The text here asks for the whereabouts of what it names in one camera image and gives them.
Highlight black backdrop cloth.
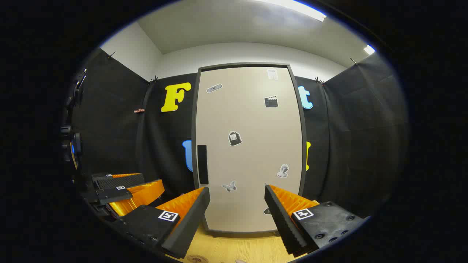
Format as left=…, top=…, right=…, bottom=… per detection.
left=71, top=47, right=408, bottom=220

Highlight dark grey cabinet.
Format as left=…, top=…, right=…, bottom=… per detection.
left=190, top=62, right=308, bottom=239

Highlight long ceiling light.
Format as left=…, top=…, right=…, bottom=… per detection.
left=252, top=0, right=327, bottom=22

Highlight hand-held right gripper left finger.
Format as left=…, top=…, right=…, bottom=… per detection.
left=117, top=186, right=211, bottom=259

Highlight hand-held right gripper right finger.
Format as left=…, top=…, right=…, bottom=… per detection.
left=264, top=184, right=367, bottom=257

